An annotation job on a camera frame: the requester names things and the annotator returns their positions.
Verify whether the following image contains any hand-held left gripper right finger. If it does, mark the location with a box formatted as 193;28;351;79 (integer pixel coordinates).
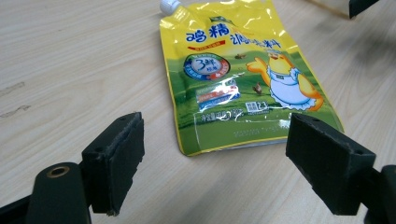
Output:
285;112;377;217

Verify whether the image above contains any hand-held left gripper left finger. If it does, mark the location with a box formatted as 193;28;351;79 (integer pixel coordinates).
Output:
80;111;146;217

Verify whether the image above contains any yellow green seasoning spout pouch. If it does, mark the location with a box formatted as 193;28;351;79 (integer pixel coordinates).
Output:
158;0;346;158

